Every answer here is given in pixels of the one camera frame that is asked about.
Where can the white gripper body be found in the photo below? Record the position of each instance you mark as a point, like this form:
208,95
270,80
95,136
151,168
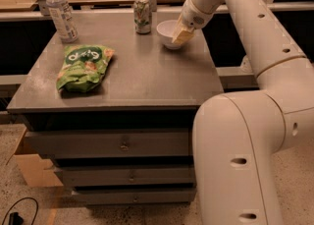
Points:
191,16

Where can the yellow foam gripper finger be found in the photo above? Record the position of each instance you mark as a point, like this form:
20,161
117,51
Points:
178,30
188,34

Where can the white bowl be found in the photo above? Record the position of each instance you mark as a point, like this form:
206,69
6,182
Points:
165,31

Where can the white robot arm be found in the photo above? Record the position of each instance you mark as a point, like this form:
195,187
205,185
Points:
235,134

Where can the green rice chip bag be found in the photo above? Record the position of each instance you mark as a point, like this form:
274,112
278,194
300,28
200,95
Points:
84,67

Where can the green soda can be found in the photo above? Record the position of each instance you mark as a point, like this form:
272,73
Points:
142,16

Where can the hand sanitizer pump bottle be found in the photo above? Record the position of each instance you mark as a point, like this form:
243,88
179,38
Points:
245,65

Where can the grey drawer cabinet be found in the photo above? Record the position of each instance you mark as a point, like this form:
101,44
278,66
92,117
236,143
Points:
146,86

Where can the clear plastic water bottle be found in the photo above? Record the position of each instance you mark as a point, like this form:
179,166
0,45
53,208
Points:
61,14

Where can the top grey drawer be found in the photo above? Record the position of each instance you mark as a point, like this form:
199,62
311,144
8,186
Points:
110,143

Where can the grey drawer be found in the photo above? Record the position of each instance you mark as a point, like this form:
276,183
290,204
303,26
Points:
135,196
125,175
110,143

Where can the bottom grey drawer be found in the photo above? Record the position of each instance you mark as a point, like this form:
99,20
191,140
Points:
135,196

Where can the middle grey drawer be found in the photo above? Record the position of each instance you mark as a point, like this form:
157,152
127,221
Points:
125,175

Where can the cardboard box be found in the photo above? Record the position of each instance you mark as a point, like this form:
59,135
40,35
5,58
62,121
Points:
36,171

